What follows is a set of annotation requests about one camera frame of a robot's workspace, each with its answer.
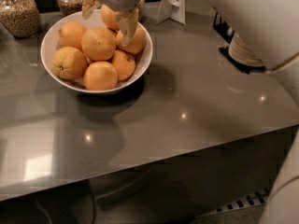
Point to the left glass cereal jar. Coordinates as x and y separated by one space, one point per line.
20 17

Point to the right glass cereal jar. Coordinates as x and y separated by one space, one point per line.
140 9

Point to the black wire rack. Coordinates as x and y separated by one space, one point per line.
227 33

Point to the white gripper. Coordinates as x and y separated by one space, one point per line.
127 17

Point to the white ceramic bowl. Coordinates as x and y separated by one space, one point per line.
50 45

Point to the stack of white plates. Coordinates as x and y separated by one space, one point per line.
240 52

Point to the white folded card stand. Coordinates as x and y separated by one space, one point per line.
172 9

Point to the orange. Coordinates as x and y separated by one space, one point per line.
124 64
109 17
70 34
68 63
136 44
99 43
100 76

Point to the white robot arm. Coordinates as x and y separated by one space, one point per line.
271 29

